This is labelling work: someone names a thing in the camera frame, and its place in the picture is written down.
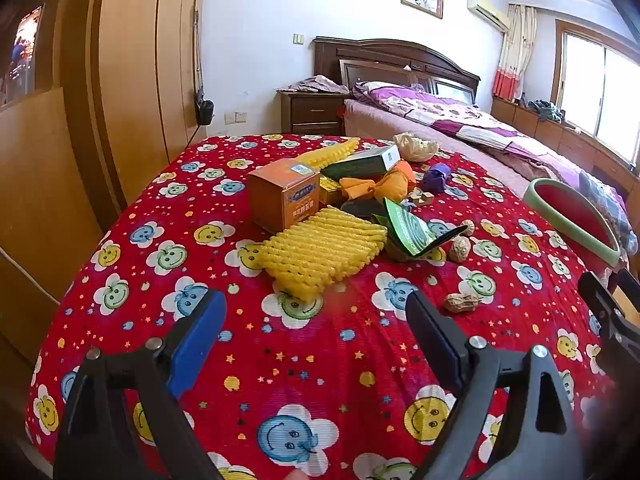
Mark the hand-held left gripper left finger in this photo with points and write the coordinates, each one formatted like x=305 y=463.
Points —
x=197 y=335

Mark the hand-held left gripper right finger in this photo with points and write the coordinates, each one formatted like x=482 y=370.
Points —
x=435 y=332

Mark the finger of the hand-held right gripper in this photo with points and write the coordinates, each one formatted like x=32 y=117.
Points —
x=602 y=302
x=631 y=287

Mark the red waste bin green rim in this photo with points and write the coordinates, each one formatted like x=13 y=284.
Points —
x=565 y=205

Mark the notched wooden puzzle piece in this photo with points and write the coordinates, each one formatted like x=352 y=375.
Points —
x=428 y=197

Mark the orange cardboard box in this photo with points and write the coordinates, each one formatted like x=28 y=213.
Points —
x=285 y=195

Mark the green carton with white end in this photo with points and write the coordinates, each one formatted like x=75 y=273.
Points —
x=360 y=162

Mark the narrow yellow foam net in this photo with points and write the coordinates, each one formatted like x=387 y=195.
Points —
x=332 y=152

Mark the walnut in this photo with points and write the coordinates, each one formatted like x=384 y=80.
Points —
x=460 y=250

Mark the blue plaid pillow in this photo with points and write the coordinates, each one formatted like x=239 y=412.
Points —
x=600 y=200

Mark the green printed packet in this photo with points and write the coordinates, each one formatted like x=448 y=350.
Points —
x=407 y=230

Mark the small brown nut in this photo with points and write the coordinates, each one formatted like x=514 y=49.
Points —
x=467 y=227

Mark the red smiley printed tablecloth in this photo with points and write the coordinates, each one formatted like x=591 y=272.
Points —
x=310 y=360

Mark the dark flat packet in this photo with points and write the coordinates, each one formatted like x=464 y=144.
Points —
x=362 y=209

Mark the purple crumpled wrapper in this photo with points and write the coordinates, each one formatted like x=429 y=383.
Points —
x=435 y=177

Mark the low wooden cabinet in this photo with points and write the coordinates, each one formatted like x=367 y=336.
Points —
x=550 y=135

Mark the small yellow box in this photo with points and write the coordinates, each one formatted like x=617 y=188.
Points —
x=330 y=191

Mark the crumpled beige paper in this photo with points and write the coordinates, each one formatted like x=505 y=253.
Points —
x=415 y=146

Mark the dark clothes pile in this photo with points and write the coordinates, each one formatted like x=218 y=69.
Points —
x=545 y=110

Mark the window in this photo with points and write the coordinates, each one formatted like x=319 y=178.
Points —
x=600 y=90

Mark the light wooden board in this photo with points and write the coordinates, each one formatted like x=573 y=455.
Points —
x=45 y=200

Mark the purple patchwork quilt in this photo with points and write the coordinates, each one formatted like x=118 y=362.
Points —
x=450 y=115

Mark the bed with pink sheet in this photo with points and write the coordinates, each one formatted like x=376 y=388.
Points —
x=380 y=120

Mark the dark wooden nightstand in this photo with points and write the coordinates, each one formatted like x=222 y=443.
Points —
x=312 y=112

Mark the floral curtain with red hem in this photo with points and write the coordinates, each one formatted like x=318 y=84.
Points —
x=512 y=50

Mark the light wooden wardrobe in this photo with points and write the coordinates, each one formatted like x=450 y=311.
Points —
x=140 y=70

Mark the pink folded clothes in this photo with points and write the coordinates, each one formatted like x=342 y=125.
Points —
x=315 y=85

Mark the dark wooden headboard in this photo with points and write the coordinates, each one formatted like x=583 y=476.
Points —
x=380 y=57

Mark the white wall socket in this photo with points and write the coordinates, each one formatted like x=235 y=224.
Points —
x=236 y=118

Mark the wall air conditioner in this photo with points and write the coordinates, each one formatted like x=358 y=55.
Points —
x=487 y=10

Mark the wall poster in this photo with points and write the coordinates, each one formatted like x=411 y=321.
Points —
x=22 y=55

